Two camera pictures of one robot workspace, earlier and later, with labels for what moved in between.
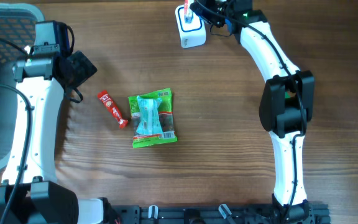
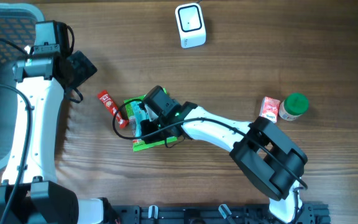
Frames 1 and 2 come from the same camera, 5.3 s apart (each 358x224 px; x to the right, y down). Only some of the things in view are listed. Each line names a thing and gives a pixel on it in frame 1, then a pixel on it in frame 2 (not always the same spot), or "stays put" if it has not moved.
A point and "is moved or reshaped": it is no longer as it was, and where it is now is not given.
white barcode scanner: (192, 34) stays put
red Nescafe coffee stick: (105, 97) stays put
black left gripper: (84, 68) stays put
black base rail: (299, 213) stays put
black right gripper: (203, 13) -> (146, 126)
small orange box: (188, 12) is moved or reshaped
